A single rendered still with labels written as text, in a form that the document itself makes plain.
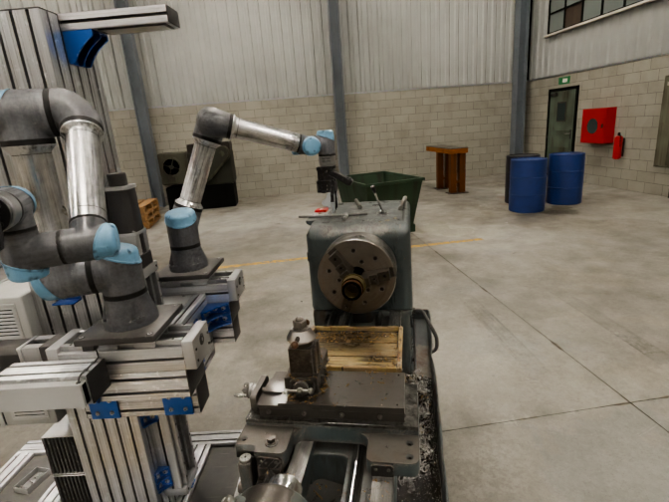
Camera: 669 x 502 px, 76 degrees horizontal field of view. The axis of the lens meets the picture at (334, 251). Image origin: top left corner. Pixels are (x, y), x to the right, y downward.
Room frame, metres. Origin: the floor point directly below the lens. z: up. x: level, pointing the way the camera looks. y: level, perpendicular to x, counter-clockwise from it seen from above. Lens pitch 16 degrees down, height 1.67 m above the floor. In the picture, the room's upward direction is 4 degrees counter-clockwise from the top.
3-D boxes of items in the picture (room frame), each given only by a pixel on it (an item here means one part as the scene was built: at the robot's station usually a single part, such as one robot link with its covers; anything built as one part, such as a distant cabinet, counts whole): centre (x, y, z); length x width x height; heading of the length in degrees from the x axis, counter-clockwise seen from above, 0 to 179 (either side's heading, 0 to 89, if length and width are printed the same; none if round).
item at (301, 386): (1.08, 0.10, 0.99); 0.20 x 0.10 x 0.05; 169
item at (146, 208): (8.73, 4.09, 0.22); 1.25 x 0.86 x 0.44; 9
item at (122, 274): (1.16, 0.62, 1.33); 0.13 x 0.12 x 0.14; 109
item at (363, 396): (1.03, 0.05, 0.95); 0.43 x 0.17 x 0.05; 79
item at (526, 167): (7.31, -3.41, 0.44); 0.59 x 0.59 x 0.88
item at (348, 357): (1.38, -0.04, 0.89); 0.36 x 0.30 x 0.04; 79
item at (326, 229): (2.05, -0.15, 1.06); 0.59 x 0.48 x 0.39; 169
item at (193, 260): (1.66, 0.59, 1.21); 0.15 x 0.15 x 0.10
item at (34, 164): (1.12, 0.74, 1.54); 0.15 x 0.12 x 0.55; 109
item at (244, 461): (0.89, 0.26, 0.84); 0.04 x 0.04 x 0.10; 79
